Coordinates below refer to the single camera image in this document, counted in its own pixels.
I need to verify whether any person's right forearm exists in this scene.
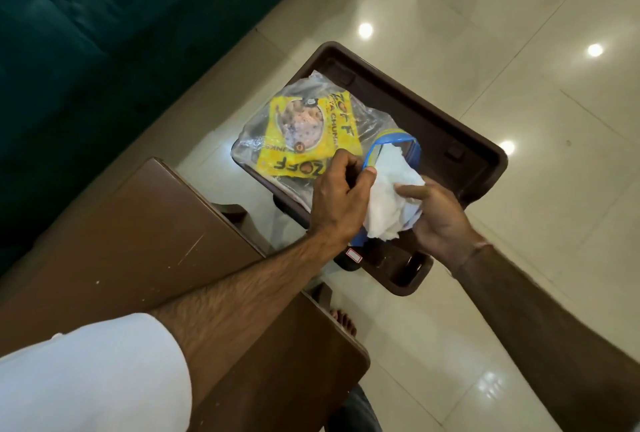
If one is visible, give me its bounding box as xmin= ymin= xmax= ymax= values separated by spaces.
xmin=451 ymin=244 xmax=640 ymax=432

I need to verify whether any person's right hand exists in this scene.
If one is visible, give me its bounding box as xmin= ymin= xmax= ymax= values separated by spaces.
xmin=394 ymin=175 xmax=490 ymax=273

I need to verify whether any thin wrist thread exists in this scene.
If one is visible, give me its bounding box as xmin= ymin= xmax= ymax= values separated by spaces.
xmin=449 ymin=241 xmax=494 ymax=278

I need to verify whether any white shirt sleeve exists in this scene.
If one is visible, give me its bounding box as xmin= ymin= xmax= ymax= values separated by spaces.
xmin=0 ymin=313 xmax=194 ymax=432

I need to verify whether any brown plastic stool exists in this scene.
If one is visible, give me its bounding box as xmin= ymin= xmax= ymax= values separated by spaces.
xmin=234 ymin=41 xmax=510 ymax=298

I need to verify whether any person's bare foot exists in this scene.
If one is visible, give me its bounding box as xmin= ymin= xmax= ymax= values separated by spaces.
xmin=329 ymin=309 xmax=359 ymax=339

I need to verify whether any yellow food packet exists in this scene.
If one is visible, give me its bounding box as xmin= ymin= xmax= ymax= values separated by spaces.
xmin=255 ymin=91 xmax=364 ymax=180

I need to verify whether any blue jeans leg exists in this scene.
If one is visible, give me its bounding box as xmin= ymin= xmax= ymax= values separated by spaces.
xmin=324 ymin=384 xmax=384 ymax=432

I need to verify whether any person's left hand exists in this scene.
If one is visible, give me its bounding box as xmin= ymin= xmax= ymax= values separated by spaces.
xmin=309 ymin=149 xmax=378 ymax=247

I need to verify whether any teal fabric sofa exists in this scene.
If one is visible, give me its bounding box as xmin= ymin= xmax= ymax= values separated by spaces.
xmin=0 ymin=0 xmax=337 ymax=278

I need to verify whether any white tissue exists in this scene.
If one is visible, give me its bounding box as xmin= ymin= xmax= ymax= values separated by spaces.
xmin=362 ymin=143 xmax=427 ymax=242

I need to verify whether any brown wooden table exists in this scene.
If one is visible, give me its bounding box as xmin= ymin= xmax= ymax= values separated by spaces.
xmin=0 ymin=157 xmax=372 ymax=432

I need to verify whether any clear blue-edged plastic zip bag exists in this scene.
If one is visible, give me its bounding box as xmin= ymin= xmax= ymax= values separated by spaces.
xmin=230 ymin=70 xmax=424 ymax=248

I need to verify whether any person's left forearm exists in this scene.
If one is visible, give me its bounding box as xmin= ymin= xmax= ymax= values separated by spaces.
xmin=146 ymin=231 xmax=342 ymax=411

